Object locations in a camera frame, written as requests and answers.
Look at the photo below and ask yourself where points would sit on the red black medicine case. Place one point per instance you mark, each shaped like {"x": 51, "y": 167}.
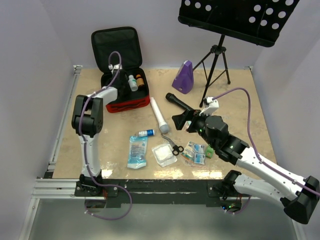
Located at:
{"x": 117, "y": 53}

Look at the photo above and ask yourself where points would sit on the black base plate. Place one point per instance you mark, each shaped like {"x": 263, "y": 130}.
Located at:
{"x": 208, "y": 192}

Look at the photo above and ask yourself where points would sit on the white gauze packet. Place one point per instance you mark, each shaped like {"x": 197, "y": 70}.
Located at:
{"x": 163, "y": 154}

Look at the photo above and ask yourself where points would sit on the white plastic bottle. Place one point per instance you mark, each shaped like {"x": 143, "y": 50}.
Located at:
{"x": 132, "y": 83}

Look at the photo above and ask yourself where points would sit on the bandage packets pile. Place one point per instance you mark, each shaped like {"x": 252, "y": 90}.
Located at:
{"x": 194, "y": 153}

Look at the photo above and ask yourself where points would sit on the purple metronome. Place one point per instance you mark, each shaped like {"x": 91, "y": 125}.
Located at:
{"x": 184, "y": 79}

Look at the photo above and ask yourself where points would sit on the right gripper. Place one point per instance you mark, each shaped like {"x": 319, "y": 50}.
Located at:
{"x": 180, "y": 120}

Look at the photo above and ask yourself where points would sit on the black music stand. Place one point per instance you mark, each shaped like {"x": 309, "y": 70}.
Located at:
{"x": 257, "y": 22}

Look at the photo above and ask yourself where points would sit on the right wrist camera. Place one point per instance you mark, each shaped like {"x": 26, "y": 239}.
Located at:
{"x": 211, "y": 105}

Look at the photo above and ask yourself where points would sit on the blue pouch packet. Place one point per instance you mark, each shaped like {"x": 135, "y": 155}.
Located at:
{"x": 137, "y": 152}

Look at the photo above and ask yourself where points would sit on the black microphone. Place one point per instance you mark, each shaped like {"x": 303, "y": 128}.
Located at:
{"x": 171, "y": 98}

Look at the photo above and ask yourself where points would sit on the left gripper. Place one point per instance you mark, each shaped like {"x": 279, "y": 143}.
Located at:
{"x": 127, "y": 89}

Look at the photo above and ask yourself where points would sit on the small blue label bottle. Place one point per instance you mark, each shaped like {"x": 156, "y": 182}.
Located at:
{"x": 145, "y": 133}

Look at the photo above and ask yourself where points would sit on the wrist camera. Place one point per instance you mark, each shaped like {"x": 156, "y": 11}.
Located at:
{"x": 211, "y": 105}
{"x": 115, "y": 67}

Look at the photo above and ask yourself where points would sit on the brown medicine bottle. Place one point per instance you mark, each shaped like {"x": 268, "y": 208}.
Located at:
{"x": 140, "y": 81}

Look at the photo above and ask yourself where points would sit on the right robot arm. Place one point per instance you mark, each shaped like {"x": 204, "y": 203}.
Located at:
{"x": 298, "y": 195}

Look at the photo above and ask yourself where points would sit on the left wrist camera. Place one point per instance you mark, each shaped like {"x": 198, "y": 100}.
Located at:
{"x": 115, "y": 67}

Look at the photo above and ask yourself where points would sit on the black handled scissors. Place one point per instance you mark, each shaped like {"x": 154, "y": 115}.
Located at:
{"x": 176, "y": 150}

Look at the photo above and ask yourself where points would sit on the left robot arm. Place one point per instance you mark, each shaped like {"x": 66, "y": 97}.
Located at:
{"x": 87, "y": 121}

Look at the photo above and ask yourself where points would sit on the green small box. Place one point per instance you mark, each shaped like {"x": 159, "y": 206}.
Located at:
{"x": 209, "y": 152}

